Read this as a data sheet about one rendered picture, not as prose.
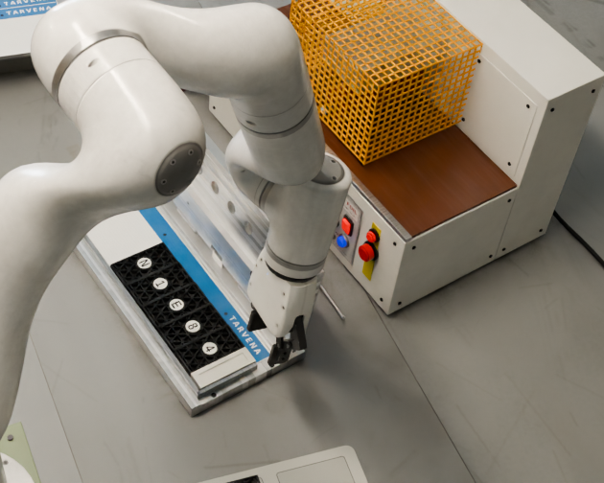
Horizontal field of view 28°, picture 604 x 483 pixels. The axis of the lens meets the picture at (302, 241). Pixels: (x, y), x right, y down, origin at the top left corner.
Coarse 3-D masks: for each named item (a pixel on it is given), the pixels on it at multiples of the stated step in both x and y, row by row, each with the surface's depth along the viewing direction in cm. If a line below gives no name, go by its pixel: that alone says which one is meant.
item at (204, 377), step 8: (240, 352) 184; (248, 352) 185; (224, 360) 183; (232, 360) 184; (240, 360) 184; (248, 360) 184; (200, 368) 182; (208, 368) 182; (216, 368) 182; (224, 368) 182; (232, 368) 182; (240, 368) 182; (192, 376) 181; (200, 376) 181; (208, 376) 181; (216, 376) 181; (224, 376) 181; (200, 384) 180; (208, 384) 180
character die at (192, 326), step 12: (192, 312) 188; (204, 312) 189; (216, 312) 189; (168, 324) 187; (180, 324) 187; (192, 324) 187; (204, 324) 187; (216, 324) 188; (168, 336) 185; (180, 336) 186; (192, 336) 186
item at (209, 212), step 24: (216, 168) 189; (192, 192) 197; (216, 192) 192; (240, 192) 182; (192, 216) 198; (216, 216) 193; (240, 216) 187; (264, 216) 179; (216, 240) 194; (240, 240) 189; (264, 240) 183; (240, 264) 190; (240, 288) 192; (288, 336) 184
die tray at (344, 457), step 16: (336, 448) 178; (352, 448) 178; (272, 464) 175; (288, 464) 175; (304, 464) 176; (320, 464) 176; (336, 464) 176; (352, 464) 176; (208, 480) 172; (224, 480) 173; (272, 480) 173; (288, 480) 174; (304, 480) 174; (320, 480) 174; (336, 480) 174; (352, 480) 174
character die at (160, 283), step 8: (176, 264) 194; (160, 272) 194; (168, 272) 193; (176, 272) 194; (184, 272) 194; (144, 280) 192; (152, 280) 192; (160, 280) 192; (168, 280) 192; (176, 280) 193; (184, 280) 193; (192, 280) 193; (128, 288) 190; (136, 288) 191; (144, 288) 192; (152, 288) 191; (160, 288) 191; (168, 288) 191; (176, 288) 191; (136, 296) 190; (144, 296) 191; (152, 296) 190; (160, 296) 190; (144, 304) 189
